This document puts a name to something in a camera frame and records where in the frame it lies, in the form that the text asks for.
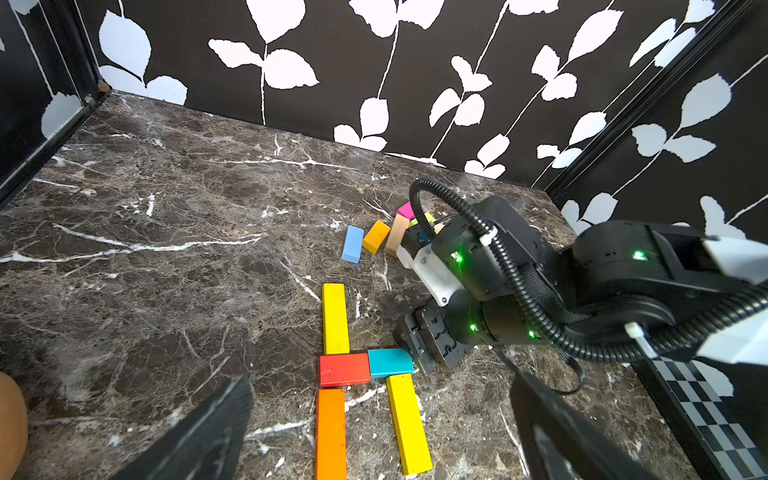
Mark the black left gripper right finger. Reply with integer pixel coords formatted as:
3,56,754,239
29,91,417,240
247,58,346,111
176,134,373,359
510,373,656,480

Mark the teal block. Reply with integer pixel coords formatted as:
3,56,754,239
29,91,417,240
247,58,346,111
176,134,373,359
367,348,415,379

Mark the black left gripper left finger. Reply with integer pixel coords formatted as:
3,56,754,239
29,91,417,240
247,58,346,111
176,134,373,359
113,377,253,479

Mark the orange plush toy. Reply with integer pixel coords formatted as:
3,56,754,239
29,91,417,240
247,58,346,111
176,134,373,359
0,373,28,479

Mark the black white checkerboard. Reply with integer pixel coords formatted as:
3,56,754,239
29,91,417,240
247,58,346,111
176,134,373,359
650,357,767,479

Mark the magenta block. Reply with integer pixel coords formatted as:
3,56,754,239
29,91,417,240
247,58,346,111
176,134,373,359
396,202,415,221

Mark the amber yellow short block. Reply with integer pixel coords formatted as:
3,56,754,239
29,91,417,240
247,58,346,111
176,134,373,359
362,220,391,255

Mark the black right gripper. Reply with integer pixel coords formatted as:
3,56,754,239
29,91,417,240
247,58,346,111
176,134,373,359
393,196,564,373

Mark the light blue block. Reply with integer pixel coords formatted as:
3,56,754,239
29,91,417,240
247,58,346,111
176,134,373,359
341,226,364,264

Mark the red block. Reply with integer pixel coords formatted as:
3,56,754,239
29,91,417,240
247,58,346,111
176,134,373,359
318,353,371,388

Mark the black corrugated cable conduit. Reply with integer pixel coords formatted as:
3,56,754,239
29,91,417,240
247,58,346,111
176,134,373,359
409,178,768,364

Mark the natural wood short block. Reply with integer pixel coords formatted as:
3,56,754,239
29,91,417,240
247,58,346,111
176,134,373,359
384,214,410,257

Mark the orange block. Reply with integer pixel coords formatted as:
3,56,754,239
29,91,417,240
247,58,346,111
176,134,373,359
315,389,347,480

